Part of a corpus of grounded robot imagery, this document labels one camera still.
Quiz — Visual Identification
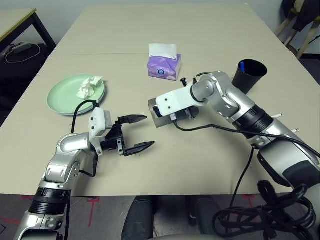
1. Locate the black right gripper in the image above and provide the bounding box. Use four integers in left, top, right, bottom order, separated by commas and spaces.
179, 77, 200, 121

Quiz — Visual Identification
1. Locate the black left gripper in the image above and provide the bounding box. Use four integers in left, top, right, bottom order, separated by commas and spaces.
99, 114, 156, 158

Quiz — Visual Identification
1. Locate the grey glasses case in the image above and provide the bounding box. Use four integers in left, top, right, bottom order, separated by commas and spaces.
147, 97, 201, 129

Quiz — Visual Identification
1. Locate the white tissue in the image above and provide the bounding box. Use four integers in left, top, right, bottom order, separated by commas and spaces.
76, 75, 104, 99

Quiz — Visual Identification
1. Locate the green plastic plate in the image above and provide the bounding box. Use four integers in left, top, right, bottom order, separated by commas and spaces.
47, 73, 108, 116

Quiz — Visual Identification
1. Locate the blue plastic plate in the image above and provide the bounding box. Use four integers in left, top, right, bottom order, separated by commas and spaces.
74, 86, 109, 117

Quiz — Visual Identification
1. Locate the purple tissue pack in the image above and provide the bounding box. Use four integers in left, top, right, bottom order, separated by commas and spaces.
146, 43, 183, 82

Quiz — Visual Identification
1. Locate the black paper cup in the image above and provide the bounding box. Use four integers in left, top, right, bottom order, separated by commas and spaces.
231, 59, 268, 95

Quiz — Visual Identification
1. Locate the dark grey robot torso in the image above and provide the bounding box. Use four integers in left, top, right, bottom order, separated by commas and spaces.
121, 196, 221, 240

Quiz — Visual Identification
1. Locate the wooden stool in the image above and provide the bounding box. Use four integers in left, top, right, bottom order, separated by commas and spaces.
274, 12, 320, 60

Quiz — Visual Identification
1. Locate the grey power adapter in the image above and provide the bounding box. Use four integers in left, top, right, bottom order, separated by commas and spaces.
12, 42, 32, 54

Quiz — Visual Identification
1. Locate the wooden chair with jacket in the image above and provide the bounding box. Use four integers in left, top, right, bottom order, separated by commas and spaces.
282, 0, 320, 32

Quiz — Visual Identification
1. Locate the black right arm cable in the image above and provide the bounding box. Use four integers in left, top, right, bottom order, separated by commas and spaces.
169, 113, 320, 210

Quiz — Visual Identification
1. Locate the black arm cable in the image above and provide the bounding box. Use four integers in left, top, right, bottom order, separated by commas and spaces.
169, 113, 320, 210
63, 99, 101, 240

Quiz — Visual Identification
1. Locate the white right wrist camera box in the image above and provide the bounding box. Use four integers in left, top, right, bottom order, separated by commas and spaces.
155, 86, 199, 118

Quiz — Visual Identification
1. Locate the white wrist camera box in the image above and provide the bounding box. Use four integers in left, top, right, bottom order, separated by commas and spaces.
87, 107, 112, 155
155, 86, 199, 118

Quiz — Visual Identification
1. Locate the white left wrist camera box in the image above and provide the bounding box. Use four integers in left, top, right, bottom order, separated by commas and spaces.
87, 107, 112, 155

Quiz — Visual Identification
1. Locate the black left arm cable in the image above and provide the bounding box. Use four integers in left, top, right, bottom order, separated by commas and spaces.
63, 99, 101, 240

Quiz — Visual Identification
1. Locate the black cable bundle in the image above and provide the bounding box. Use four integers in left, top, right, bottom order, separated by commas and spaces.
212, 179, 316, 240

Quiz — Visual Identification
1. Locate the white cable loop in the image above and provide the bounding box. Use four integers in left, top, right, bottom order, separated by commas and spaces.
5, 42, 42, 64

